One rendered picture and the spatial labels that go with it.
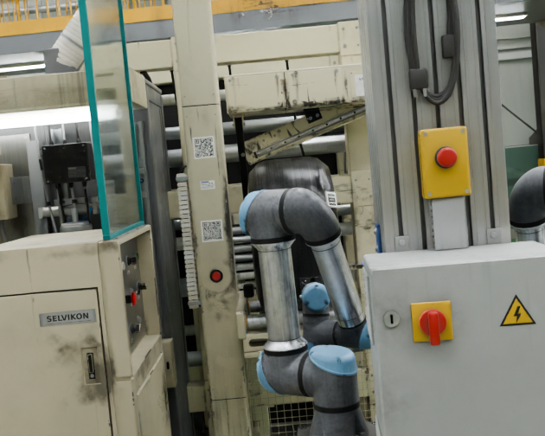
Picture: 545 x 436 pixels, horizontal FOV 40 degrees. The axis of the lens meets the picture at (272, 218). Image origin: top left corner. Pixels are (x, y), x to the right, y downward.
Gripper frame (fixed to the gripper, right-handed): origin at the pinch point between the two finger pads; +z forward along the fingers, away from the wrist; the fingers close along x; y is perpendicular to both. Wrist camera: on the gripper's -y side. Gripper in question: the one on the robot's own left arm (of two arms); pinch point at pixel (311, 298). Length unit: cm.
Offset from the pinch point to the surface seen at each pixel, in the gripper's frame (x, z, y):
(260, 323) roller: 17.3, 17.3, -7.6
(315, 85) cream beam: -11, 41, 78
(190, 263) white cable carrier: 40.1, 23.7, 14.8
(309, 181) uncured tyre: -3.2, 7.9, 38.3
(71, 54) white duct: 81, 41, 98
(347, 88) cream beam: -22, 41, 75
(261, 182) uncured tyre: 12.6, 9.6, 39.6
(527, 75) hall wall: -397, 904, 260
